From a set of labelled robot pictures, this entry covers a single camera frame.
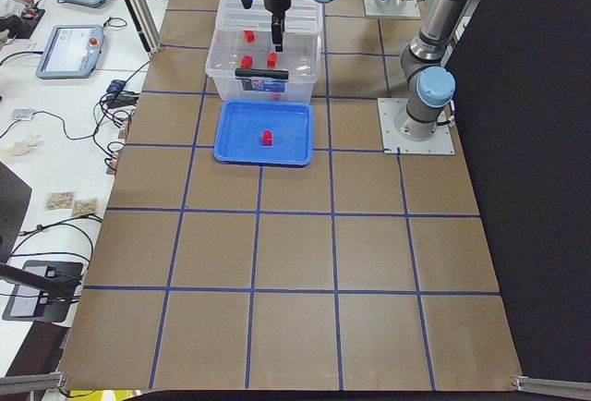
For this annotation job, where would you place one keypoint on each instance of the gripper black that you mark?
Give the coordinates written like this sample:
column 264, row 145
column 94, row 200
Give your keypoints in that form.
column 275, row 2

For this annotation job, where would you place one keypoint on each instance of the clear plastic box lid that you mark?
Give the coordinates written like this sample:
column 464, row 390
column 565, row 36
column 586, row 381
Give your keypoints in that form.
column 301, row 16

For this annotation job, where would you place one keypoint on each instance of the clear plastic storage box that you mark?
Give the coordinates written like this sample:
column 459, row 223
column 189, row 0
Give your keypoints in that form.
column 300, row 57

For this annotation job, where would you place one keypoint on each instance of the blue plastic tray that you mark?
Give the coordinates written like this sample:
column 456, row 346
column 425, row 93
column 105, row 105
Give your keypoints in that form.
column 240, row 126

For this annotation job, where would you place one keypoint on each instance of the lower teach pendant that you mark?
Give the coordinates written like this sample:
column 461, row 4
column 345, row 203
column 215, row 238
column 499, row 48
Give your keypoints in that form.
column 71, row 52

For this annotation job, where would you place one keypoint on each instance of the snack packet right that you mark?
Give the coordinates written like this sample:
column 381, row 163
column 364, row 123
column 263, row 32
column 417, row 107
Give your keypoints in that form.
column 84, row 207

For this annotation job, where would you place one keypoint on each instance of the snack packet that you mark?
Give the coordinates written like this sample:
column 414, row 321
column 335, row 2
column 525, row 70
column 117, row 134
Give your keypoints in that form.
column 59, row 200
column 84, row 207

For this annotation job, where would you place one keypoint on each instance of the snack packet left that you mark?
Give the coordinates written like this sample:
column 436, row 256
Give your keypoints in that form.
column 59, row 200

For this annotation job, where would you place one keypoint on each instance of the black laptop corner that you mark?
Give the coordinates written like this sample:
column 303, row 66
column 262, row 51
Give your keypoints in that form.
column 15, row 199

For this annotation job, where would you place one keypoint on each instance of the black tablet stand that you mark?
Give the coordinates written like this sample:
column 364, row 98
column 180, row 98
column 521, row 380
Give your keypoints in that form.
column 43, row 291

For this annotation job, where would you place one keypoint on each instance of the black box latch handle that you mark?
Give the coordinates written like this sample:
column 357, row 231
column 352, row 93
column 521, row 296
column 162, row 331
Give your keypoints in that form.
column 261, row 73

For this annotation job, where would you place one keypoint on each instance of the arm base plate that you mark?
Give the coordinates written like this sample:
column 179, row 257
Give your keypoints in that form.
column 405, row 11
column 400, row 134

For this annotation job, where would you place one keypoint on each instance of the aluminium frame post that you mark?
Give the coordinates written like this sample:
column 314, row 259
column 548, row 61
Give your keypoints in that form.
column 144, row 25

